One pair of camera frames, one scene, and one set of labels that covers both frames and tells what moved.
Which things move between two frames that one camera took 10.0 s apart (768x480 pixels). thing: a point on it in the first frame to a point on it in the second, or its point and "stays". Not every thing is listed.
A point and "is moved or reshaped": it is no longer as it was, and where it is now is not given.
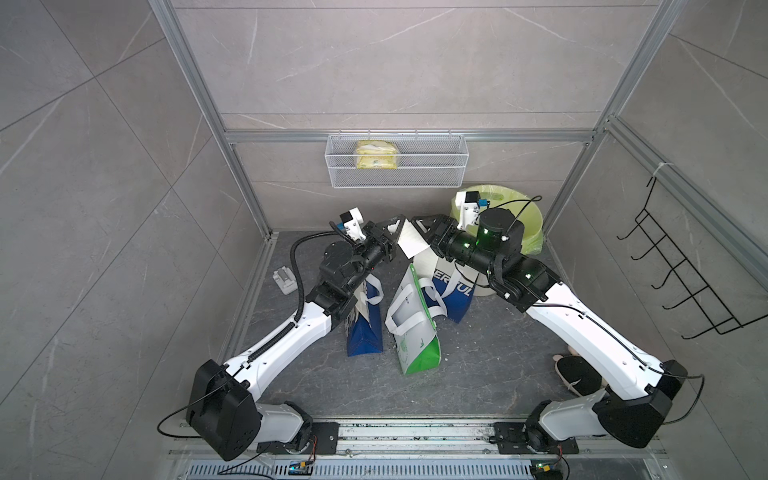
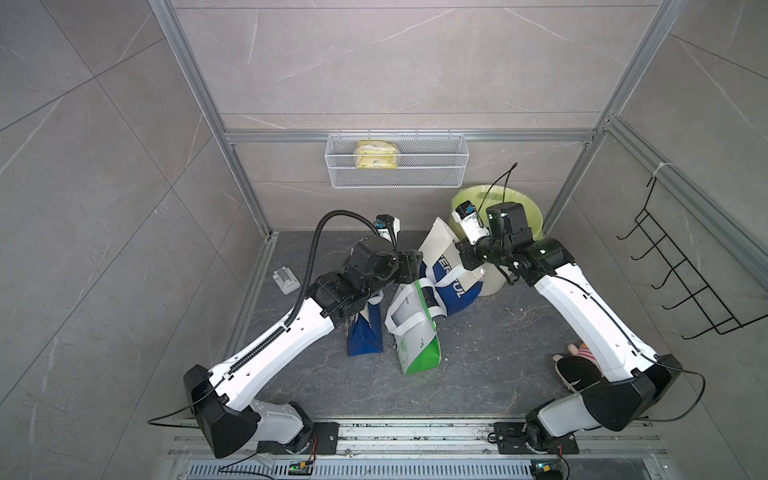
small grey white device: x=285 y=280 stays
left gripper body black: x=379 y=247 to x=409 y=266
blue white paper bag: x=451 y=288 is moved or reshaped
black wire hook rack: x=695 y=285 stays
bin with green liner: x=473 y=200 stays
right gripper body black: x=443 y=247 to x=473 y=256
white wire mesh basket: x=397 y=161 stays
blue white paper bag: x=364 y=328 stays
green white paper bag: x=409 y=319 stays
